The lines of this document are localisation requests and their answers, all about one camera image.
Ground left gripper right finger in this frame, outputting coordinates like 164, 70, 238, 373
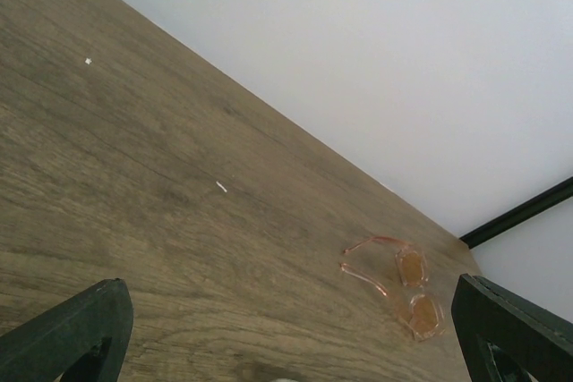
451, 274, 572, 381

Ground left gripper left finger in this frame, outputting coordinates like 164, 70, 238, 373
1, 278, 134, 381

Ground pink transparent sunglasses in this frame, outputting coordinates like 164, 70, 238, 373
339, 236, 445, 342

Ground small white crumb near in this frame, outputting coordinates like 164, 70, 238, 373
216, 181, 228, 193

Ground black aluminium frame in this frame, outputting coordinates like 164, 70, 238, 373
460, 176, 573, 249

